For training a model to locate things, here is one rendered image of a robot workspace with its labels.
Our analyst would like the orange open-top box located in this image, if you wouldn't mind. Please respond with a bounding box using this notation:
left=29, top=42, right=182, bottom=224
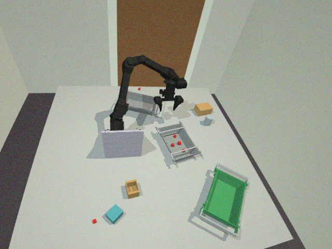
left=126, top=179, right=140, bottom=199

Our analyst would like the teal rectangular block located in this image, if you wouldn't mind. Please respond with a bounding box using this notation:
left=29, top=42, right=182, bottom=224
left=106, top=204, right=123, bottom=224

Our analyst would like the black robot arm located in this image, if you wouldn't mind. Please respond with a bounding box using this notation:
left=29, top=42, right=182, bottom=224
left=110, top=55, right=187, bottom=131

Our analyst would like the tan rectangular block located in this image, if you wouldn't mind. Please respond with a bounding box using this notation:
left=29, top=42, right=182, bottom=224
left=194, top=102, right=213, bottom=116

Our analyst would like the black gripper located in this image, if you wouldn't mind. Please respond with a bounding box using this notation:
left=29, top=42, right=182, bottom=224
left=154, top=89, right=184, bottom=111

